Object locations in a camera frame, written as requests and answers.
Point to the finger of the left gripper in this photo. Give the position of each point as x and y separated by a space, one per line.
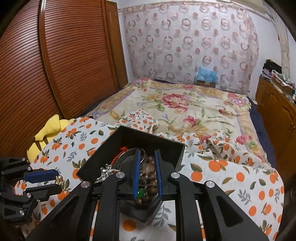
40 175
42 193

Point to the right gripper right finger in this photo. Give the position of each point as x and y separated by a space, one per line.
159 175

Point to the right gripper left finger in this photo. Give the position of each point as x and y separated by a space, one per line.
136 175

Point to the gold pearl earring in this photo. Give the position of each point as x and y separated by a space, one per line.
59 180

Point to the silver rhinestone hair clip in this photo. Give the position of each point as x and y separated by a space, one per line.
106 172

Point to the pale green jade bangle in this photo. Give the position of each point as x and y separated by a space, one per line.
127 156

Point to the black open jewelry box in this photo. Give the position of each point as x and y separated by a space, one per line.
170 154

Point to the yellow plush toy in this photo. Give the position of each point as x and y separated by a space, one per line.
52 127

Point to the cardboard box under bag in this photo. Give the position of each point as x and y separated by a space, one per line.
206 84

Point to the blue plastic bag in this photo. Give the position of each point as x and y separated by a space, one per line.
206 75

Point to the brown louvered wardrobe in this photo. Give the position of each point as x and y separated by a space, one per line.
57 57

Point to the wooden sideboard cabinet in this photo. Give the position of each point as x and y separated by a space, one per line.
278 115

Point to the stack of folded clothes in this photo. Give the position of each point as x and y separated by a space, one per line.
272 73

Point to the beige side drape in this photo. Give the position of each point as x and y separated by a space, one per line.
283 40

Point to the pink ring-pattern curtain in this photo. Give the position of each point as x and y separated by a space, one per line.
170 41

